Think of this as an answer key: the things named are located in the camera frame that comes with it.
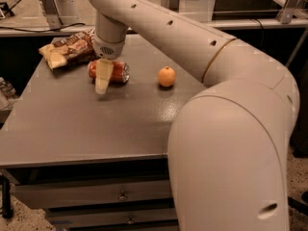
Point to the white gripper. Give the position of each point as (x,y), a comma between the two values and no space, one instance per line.
(108,50)

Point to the red coke can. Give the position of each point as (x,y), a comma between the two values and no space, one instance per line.
(121,72)

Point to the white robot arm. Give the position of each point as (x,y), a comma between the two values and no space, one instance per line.
(227,149)

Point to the brown chip bag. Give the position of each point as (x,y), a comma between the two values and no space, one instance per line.
(78,48)

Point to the orange fruit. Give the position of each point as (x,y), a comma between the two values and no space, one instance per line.
(166,77)

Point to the grey drawer cabinet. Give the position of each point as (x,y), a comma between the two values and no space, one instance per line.
(60,130)

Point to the top cabinet drawer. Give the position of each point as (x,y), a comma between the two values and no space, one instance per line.
(83,193)

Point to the cabinet drawer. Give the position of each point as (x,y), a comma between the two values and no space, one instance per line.
(83,193)
(97,218)

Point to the black stand leg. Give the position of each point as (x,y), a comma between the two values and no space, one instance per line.
(7,211)

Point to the black office chair base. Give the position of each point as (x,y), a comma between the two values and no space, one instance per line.
(301,206)

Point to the metal railing frame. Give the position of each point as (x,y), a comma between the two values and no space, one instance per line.
(79,15)

